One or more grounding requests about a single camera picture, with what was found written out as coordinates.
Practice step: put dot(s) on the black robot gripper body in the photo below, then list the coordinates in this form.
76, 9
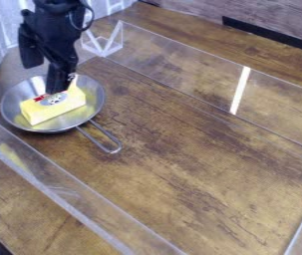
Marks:
56, 24

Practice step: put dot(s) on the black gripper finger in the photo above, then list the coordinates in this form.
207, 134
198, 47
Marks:
30, 55
58, 78

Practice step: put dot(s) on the yellow butter block toy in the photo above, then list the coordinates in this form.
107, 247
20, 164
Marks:
46, 106

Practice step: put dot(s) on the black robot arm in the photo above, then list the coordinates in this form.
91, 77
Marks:
48, 32

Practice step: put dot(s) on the silver metal frying pan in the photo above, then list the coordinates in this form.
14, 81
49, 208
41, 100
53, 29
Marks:
60, 116

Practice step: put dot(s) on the white sheer curtain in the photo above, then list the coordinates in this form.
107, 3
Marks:
10, 19

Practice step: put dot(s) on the black bar on table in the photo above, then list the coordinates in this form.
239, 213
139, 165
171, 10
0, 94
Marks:
262, 32

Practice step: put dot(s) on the clear acrylic tray wall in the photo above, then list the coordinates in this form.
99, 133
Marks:
186, 168

